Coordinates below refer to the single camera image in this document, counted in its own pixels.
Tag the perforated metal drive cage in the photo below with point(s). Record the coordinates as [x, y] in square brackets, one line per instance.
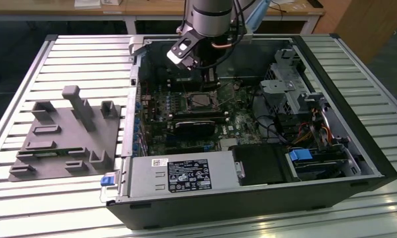
[285, 99]

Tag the pale blue teach pendant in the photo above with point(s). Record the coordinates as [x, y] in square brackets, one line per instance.
[258, 15]

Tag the silver chipset heatsink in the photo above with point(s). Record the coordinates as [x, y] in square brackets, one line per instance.
[229, 142]

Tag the black graphics card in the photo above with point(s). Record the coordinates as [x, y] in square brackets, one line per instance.
[195, 130]

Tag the CPU socket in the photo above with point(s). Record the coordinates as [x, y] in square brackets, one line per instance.
[187, 104]

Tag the grey parts rack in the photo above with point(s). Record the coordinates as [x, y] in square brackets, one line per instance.
[70, 138]

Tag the white box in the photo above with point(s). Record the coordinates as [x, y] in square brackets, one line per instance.
[86, 4]

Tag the black drive bay box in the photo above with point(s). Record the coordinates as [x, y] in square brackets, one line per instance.
[262, 166]

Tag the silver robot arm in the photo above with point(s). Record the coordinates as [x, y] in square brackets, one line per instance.
[213, 17]

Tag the wooden desk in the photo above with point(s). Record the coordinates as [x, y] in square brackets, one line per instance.
[53, 12]

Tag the wooden cabinet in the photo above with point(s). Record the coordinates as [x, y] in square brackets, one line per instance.
[378, 24]

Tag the green motherboard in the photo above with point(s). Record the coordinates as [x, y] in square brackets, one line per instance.
[238, 124]

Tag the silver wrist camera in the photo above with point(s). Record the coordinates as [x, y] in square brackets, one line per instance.
[182, 53]

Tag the blue case latch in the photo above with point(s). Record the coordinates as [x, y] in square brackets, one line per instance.
[107, 181]

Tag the blue disk carrier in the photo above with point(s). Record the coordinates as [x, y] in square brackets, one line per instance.
[299, 155]

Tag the black grey PC case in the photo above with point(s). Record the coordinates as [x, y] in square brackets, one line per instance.
[251, 210]

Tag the silver top CPU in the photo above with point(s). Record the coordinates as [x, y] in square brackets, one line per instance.
[202, 101]

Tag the silver power supply unit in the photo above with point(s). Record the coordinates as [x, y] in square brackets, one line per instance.
[142, 178]

